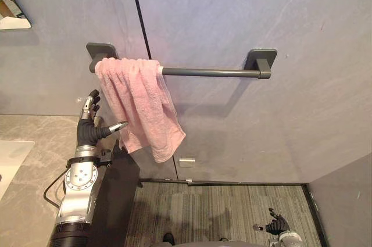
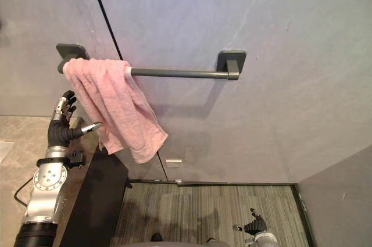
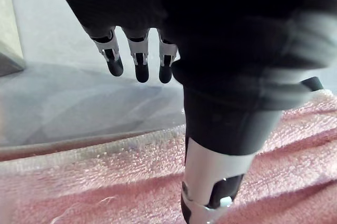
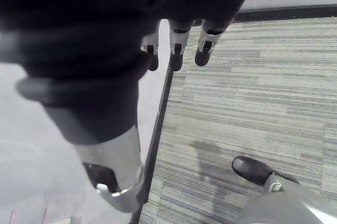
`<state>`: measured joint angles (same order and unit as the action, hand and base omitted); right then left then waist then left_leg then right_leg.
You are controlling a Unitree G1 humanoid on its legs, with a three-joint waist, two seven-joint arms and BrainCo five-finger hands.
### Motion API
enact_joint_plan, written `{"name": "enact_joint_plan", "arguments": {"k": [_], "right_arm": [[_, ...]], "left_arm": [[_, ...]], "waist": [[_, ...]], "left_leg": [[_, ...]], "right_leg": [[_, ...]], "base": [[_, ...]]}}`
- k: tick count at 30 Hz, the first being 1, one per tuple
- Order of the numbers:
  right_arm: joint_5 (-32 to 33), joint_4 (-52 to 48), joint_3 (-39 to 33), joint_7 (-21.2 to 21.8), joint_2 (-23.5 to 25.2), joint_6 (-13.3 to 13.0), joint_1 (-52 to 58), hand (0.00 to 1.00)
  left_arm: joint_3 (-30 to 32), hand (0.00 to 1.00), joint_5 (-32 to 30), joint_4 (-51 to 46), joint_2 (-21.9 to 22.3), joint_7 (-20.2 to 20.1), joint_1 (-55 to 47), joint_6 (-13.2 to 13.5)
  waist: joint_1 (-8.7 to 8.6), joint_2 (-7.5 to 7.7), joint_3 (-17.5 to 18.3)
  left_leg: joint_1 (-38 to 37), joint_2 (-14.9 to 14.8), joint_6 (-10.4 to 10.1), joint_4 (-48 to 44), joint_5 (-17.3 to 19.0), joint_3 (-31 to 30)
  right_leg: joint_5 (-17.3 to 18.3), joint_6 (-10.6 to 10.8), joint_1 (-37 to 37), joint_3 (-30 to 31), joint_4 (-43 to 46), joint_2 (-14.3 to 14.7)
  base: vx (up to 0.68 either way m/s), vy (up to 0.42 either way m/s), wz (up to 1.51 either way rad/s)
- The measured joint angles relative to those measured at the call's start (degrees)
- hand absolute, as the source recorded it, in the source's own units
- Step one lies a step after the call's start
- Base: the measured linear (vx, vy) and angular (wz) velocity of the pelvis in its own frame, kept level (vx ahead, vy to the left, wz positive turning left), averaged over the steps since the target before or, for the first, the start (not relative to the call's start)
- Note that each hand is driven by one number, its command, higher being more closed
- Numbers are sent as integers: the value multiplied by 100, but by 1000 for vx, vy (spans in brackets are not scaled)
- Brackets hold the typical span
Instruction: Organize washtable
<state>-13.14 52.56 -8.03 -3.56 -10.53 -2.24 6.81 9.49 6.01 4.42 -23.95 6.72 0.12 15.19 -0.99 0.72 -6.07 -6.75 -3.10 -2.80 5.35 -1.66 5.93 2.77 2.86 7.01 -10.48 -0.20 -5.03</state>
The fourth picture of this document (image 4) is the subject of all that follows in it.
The black baseboard strip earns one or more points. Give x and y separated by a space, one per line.
161 113
289 13

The dark robot right foot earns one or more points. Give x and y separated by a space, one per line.
250 168

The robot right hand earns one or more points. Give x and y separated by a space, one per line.
79 23

